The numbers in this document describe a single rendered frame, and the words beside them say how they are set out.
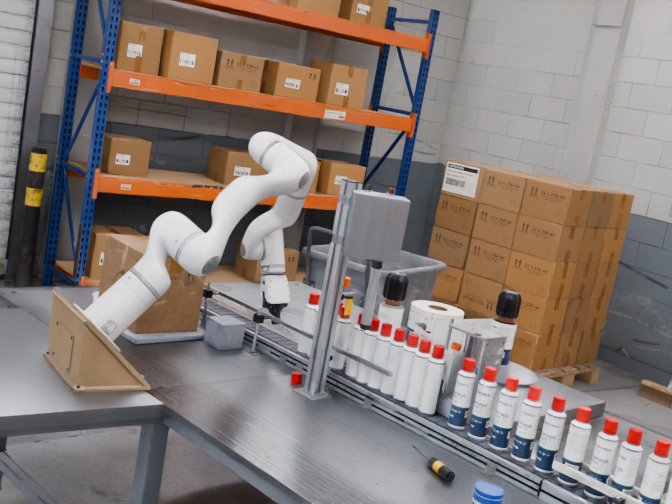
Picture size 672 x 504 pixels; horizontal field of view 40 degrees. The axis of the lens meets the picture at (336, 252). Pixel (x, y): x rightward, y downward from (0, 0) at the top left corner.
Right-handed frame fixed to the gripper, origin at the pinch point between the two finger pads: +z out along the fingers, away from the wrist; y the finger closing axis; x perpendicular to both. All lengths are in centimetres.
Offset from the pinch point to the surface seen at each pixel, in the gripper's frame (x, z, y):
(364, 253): -57, -17, -13
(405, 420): -62, 32, -6
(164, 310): 17.6, -5.0, -33.8
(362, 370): -43.5, 17.8, -3.2
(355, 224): -58, -26, -17
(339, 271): -48, -13, -15
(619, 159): 115, -111, 468
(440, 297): 185, -9, 317
